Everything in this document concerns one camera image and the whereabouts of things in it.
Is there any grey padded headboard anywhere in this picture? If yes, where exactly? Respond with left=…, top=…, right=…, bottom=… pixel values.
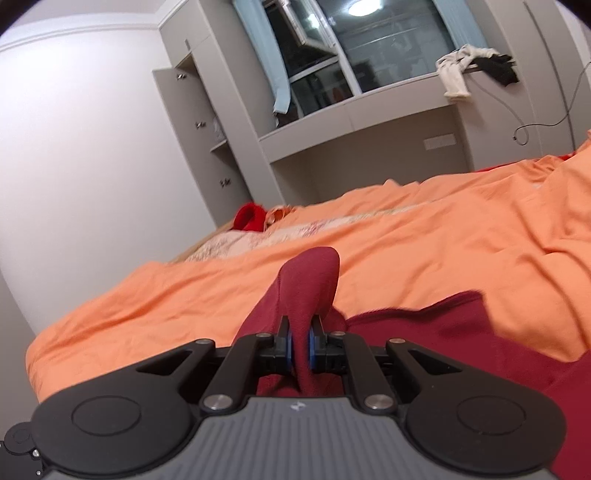
left=522, top=0, right=591, bottom=155

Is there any bright red cloth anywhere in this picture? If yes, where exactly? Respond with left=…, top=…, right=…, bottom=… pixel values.
left=232, top=202, right=267, bottom=232

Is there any black cable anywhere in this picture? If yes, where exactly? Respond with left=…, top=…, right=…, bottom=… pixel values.
left=478, top=74, right=580, bottom=145

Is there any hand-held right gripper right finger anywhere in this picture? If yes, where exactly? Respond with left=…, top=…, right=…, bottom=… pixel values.
left=307, top=316, right=463, bottom=412

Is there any grey built-in desk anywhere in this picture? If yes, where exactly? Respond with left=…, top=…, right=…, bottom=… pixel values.
left=257, top=69, right=583, bottom=206

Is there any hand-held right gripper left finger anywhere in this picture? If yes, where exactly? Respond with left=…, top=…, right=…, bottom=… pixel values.
left=136, top=316, right=293, bottom=412

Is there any orange blanket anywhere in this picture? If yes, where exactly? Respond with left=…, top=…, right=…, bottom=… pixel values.
left=25, top=131, right=591, bottom=393

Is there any grey tall cabinet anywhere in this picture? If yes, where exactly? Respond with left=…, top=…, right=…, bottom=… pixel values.
left=152, top=0, right=274, bottom=228

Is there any light blue curtain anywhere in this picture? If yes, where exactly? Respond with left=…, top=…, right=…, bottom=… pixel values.
left=232, top=0, right=293, bottom=116

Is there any white cloth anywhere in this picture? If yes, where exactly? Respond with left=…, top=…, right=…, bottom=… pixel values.
left=436, top=44, right=491, bottom=103

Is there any floral bed sheet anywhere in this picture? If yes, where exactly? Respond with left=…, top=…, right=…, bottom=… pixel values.
left=173, top=205, right=419, bottom=265

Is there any dark red shirt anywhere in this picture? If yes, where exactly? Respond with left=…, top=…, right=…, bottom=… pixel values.
left=235, top=246, right=591, bottom=480

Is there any window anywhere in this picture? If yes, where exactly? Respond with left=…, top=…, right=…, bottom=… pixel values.
left=262, top=0, right=457, bottom=120

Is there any black cloth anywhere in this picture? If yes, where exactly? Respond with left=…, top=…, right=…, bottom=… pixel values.
left=478, top=50, right=520, bottom=87

